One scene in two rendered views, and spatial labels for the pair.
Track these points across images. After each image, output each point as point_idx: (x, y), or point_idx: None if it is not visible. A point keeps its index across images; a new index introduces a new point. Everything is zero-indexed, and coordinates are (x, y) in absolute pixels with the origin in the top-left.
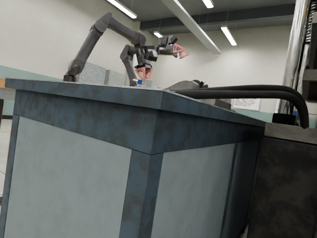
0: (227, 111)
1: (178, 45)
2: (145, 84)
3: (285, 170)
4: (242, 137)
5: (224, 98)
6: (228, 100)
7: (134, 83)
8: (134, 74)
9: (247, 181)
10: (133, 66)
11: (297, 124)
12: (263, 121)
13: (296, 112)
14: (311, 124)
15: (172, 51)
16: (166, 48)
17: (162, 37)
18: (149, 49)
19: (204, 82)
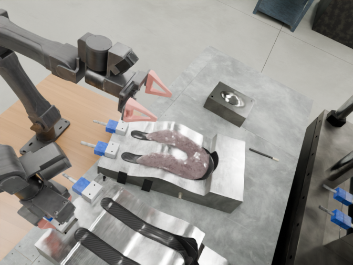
0: None
1: (137, 108)
2: (59, 230)
3: None
4: None
5: (231, 199)
6: (236, 201)
7: (39, 120)
8: (33, 95)
9: None
10: (22, 70)
11: (329, 246)
12: (283, 214)
13: (341, 222)
14: (348, 255)
15: (123, 118)
16: (105, 88)
17: (86, 44)
18: (47, 169)
19: (190, 262)
